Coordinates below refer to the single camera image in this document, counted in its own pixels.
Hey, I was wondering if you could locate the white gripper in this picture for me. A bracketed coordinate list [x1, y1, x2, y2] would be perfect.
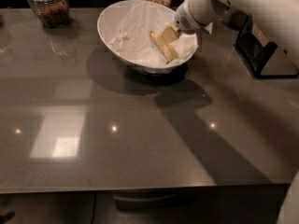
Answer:
[161, 0, 205, 62]

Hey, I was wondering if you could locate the yellow banana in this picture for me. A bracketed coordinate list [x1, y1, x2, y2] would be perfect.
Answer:
[149, 31, 164, 55]

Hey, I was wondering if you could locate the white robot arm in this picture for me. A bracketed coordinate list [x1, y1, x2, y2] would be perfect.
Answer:
[175, 0, 299, 224]

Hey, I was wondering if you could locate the white bowl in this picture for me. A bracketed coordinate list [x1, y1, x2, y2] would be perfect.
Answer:
[96, 0, 199, 76]

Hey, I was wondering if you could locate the white paper liner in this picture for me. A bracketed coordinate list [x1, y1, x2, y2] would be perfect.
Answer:
[107, 0, 199, 74]

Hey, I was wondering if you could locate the white angled stand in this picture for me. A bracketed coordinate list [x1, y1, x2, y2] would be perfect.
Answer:
[203, 22, 213, 35]

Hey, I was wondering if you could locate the glass jar with cereal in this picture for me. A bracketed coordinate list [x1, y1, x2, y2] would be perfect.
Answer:
[230, 10, 248, 30]

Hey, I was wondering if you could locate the glass jar with granola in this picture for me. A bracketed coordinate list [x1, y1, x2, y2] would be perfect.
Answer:
[27, 0, 69, 28]

